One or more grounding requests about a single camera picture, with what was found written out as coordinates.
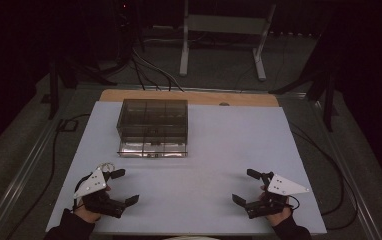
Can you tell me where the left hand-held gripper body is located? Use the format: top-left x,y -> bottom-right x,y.
72,167 -> 127,219

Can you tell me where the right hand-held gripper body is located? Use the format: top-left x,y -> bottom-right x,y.
244,173 -> 311,220

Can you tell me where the thin silver wire loop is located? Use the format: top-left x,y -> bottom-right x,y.
96,161 -> 117,173

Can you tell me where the person's left hand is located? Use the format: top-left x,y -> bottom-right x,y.
73,185 -> 112,224

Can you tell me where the person's right hand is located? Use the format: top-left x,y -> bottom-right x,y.
259,184 -> 294,228

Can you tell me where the white table mat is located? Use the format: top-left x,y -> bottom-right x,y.
45,100 -> 328,236

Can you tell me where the clear plastic drawer box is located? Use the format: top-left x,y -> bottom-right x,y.
116,98 -> 189,159

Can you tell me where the black floor stand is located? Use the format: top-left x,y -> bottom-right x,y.
40,59 -> 119,121
268,63 -> 341,133

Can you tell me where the white metal stand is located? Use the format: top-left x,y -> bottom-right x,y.
178,0 -> 277,82

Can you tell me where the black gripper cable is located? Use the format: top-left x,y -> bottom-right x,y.
287,195 -> 301,212

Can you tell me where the black floor cable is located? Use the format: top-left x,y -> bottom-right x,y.
288,121 -> 359,232
4,113 -> 92,240

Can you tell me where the metal floor rail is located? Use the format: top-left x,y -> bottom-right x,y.
312,99 -> 382,240
0,116 -> 67,240
78,83 -> 308,98

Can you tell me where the bundle of floor cables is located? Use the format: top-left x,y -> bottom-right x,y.
130,46 -> 186,93

